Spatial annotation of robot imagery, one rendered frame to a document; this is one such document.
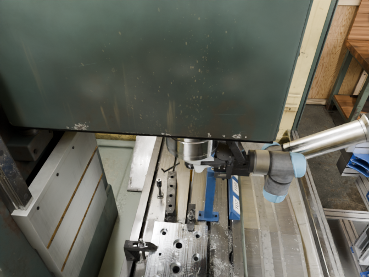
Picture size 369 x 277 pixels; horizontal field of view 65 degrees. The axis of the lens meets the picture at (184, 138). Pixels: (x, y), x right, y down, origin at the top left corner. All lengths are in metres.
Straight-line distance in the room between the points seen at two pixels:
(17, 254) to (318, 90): 3.63
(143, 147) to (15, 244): 1.20
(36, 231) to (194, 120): 0.56
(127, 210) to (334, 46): 2.91
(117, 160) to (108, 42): 1.63
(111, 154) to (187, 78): 1.69
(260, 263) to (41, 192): 1.02
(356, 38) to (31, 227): 3.46
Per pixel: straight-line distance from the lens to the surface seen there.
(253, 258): 1.51
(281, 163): 0.89
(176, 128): 0.67
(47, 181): 0.96
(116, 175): 2.07
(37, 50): 0.67
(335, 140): 1.04
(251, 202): 1.69
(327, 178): 3.09
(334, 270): 1.55
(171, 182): 1.46
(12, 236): 0.96
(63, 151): 1.04
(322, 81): 3.95
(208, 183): 1.21
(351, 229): 2.48
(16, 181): 0.85
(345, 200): 2.98
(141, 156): 1.96
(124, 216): 1.79
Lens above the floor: 2.07
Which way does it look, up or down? 40 degrees down
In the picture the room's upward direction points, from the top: straight up
